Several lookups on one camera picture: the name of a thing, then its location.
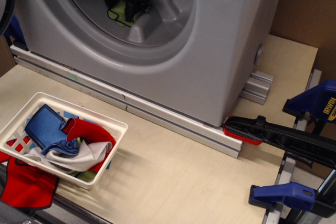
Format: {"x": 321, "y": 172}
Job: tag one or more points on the green cloth at basket bottom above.
{"x": 86, "y": 176}

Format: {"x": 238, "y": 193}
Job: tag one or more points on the black red bar clamp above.
{"x": 300, "y": 144}

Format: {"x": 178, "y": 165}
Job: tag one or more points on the long aluminium extrusion rail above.
{"x": 210, "y": 136}

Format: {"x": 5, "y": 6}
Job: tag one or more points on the blue cloth with black trim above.
{"x": 45, "y": 129}

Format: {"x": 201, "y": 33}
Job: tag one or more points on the green cloth with black trim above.
{"x": 117, "y": 14}

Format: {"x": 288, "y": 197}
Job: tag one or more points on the blue clamp lower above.
{"x": 293, "y": 195}

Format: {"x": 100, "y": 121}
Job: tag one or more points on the short aluminium extrusion piece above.
{"x": 257, "y": 87}

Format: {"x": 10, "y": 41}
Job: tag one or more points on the grey toy washing machine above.
{"x": 189, "y": 56}

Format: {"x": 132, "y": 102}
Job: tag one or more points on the red cloth in basket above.
{"x": 90, "y": 132}

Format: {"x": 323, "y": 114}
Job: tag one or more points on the blue Irwin clamp upper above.
{"x": 319, "y": 101}

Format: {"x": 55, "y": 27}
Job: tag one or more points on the grey white cloth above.
{"x": 90, "y": 157}

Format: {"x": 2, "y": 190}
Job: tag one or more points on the red cloth under basket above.
{"x": 27, "y": 187}

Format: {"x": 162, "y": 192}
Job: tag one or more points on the brown cardboard box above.
{"x": 310, "y": 22}

